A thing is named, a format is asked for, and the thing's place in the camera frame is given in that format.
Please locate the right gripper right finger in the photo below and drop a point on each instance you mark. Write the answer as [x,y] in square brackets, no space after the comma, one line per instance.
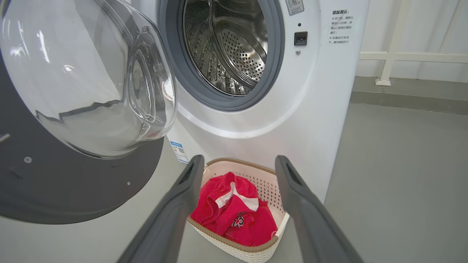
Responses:
[310,219]

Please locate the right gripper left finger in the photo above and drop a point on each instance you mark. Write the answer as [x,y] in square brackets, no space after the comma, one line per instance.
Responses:
[172,219]

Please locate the red and white garment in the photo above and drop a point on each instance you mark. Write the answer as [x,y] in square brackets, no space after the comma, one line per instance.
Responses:
[215,204]

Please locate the black glass washing machine door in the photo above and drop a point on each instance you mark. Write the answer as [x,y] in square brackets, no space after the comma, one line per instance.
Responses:
[73,190]

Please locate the cream plastic laundry basket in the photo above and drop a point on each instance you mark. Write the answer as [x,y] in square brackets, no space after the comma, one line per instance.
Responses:
[270,190]

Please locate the white washing machine body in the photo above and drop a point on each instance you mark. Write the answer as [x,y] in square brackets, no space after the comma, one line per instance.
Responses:
[310,109]

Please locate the grey rubber door gasket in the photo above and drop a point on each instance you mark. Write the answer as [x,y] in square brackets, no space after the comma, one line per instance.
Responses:
[172,54]

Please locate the black door latch socket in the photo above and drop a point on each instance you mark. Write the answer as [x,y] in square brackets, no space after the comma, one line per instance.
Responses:
[301,38]

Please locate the blue energy label sticker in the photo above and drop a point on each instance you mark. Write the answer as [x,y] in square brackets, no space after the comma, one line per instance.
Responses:
[179,152]

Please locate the white metal railing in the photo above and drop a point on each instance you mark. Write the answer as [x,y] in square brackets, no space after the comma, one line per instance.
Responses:
[387,54]

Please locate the perforated steel drum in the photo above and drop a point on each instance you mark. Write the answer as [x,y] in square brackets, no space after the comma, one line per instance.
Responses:
[237,47]

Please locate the grey warning sticker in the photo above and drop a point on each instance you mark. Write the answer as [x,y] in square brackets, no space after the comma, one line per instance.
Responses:
[294,6]

